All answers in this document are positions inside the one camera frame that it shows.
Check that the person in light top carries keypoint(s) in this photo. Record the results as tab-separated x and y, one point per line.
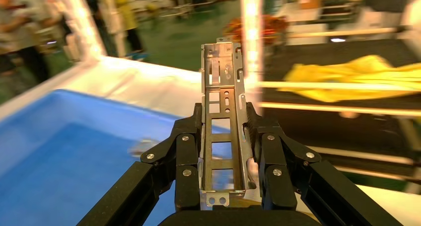
19	27

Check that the blue plastic bin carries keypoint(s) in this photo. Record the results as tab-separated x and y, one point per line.
65	158

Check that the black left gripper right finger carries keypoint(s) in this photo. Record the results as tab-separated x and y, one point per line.
276	172

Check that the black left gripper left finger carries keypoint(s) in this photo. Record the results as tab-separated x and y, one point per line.
184	165

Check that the yellow cloth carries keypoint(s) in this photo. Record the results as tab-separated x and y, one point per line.
355	78

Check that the long metal channel part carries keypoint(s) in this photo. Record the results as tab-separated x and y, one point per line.
227	76

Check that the cart with black shelves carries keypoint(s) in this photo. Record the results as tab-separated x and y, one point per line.
329	125

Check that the orange object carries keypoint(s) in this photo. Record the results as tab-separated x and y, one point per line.
273	27

